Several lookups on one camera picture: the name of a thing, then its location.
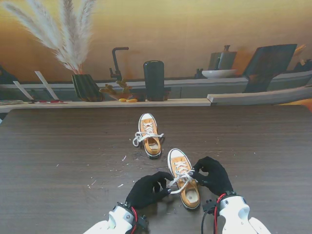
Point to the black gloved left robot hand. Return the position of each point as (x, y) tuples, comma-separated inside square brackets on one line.
[(143, 192)]

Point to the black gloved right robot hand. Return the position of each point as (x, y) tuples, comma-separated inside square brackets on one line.
[(217, 178)]

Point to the orange canvas sneaker with laces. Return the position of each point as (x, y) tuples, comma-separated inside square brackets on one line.
[(152, 148)]

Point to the long white shoelace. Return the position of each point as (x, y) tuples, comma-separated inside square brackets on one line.
[(139, 137)]

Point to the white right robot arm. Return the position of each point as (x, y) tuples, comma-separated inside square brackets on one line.
[(239, 214)]

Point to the grey wooden plank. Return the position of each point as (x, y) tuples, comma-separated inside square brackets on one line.
[(256, 97)]

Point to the yellow oval fruit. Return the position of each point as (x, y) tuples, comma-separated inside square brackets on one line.
[(122, 100), (131, 100)]

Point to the dark low stand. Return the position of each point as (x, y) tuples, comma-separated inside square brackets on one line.
[(168, 94)]

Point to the yellow cactus ornament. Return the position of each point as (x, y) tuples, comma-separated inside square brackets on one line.
[(122, 92)]

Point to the white bowl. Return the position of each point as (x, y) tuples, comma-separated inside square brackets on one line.
[(218, 73)]

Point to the small black holder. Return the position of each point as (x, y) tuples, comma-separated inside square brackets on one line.
[(199, 73)]

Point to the black cylindrical canister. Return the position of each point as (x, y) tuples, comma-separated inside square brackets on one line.
[(153, 81)]

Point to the grey metal pot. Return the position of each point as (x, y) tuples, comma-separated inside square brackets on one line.
[(225, 61)]

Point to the dark green ribbed vase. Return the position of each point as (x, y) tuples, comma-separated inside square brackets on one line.
[(85, 87)]

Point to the red flat strips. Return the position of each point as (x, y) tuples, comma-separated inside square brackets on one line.
[(51, 101)]

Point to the black kitchen faucet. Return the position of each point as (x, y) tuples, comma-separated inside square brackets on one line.
[(116, 62)]

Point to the long white slat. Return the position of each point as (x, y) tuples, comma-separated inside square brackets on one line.
[(46, 85)]

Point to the short white slat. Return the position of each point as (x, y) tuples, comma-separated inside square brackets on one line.
[(23, 90)]

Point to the white pampas grass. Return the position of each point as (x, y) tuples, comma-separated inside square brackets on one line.
[(73, 36)]

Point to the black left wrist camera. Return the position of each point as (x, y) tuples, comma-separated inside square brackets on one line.
[(142, 221)]

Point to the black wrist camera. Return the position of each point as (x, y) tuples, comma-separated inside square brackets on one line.
[(142, 221), (209, 206)]

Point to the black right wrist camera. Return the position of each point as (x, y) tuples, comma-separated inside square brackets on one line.
[(209, 206)]

